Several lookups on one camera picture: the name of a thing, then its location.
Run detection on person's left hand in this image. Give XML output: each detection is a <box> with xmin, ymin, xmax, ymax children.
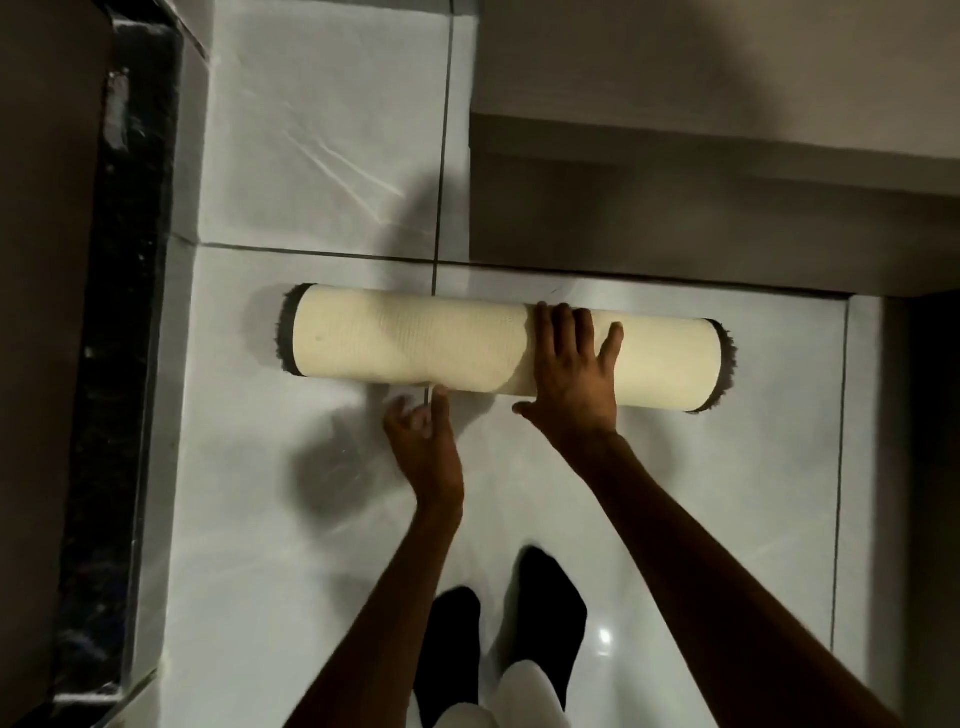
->
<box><xmin>383</xmin><ymin>387</ymin><xmax>466</xmax><ymax>516</ymax></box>

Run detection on person's right hand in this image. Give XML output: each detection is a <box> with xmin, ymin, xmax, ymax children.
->
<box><xmin>513</xmin><ymin>301</ymin><xmax>626</xmax><ymax>452</ymax></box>

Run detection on cream rug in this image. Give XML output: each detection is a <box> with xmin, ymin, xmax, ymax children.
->
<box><xmin>274</xmin><ymin>282</ymin><xmax>738</xmax><ymax>415</ymax></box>

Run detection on person's left forearm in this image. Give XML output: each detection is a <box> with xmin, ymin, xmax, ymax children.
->
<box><xmin>283</xmin><ymin>501</ymin><xmax>465</xmax><ymax>728</ymax></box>

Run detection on person's right forearm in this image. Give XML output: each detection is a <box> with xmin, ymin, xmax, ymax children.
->
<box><xmin>558</xmin><ymin>431</ymin><xmax>905</xmax><ymax>728</ymax></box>

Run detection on person's black right sock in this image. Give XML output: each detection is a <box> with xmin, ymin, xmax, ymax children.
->
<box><xmin>489</xmin><ymin>546</ymin><xmax>589</xmax><ymax>710</ymax></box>

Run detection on person's black sock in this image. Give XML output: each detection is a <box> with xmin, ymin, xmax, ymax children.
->
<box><xmin>411</xmin><ymin>586</ymin><xmax>483</xmax><ymax>728</ymax></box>
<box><xmin>489</xmin><ymin>546</ymin><xmax>589</xmax><ymax>710</ymax></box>

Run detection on person's black left sock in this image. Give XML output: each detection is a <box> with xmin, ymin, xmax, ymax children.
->
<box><xmin>411</xmin><ymin>586</ymin><xmax>483</xmax><ymax>728</ymax></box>

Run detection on person's white trousers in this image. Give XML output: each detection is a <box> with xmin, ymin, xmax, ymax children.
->
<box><xmin>408</xmin><ymin>660</ymin><xmax>569</xmax><ymax>728</ymax></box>

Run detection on black stone sill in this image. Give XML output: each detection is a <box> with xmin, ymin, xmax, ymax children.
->
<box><xmin>52</xmin><ymin>7</ymin><xmax>185</xmax><ymax>710</ymax></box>

